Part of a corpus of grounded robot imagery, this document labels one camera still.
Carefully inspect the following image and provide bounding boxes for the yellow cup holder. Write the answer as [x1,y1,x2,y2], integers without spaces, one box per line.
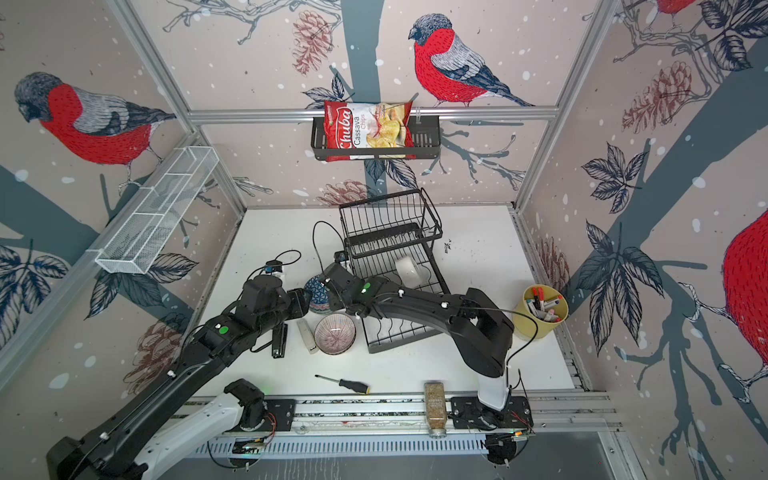
[512,284,569,340]

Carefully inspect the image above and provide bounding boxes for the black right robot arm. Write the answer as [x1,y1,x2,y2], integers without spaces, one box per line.
[321,263,514,411]

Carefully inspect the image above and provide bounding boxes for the pink ribbed bowl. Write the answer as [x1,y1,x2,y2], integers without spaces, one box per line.
[314,313,357,355]

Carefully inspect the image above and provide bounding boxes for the red chips bag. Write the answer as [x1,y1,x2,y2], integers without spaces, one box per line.
[323,101,414,150]

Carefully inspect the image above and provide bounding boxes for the blue patterned bowl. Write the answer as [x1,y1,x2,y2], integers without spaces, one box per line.
[304,275,332,314]

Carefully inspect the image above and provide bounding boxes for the white mesh wall shelf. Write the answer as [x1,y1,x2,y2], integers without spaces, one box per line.
[95,146,219,274]

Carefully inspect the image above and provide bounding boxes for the white rectangular block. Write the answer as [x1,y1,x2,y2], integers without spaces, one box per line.
[297,318,318,354]

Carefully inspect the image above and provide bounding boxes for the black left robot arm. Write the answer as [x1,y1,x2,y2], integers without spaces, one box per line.
[46,275,311,479]

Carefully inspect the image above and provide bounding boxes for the black yellow screwdriver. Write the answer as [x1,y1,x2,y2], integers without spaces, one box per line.
[315,374,370,395]

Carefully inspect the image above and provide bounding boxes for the black wire dish rack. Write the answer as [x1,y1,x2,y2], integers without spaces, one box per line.
[337,187,451,354]

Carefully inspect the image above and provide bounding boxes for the black wall basket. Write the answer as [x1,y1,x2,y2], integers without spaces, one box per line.
[310,116,441,162]

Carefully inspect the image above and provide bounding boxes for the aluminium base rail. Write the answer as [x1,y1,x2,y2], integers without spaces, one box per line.
[190,390,622,464]

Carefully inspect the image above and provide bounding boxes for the black stapler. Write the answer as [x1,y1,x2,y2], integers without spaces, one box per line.
[271,323,288,359]

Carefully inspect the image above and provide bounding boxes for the grain filled jar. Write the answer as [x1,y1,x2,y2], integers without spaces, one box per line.
[424,381,448,438]

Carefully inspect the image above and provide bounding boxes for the white ceramic bowl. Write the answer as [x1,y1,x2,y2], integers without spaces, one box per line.
[395,255,428,289]

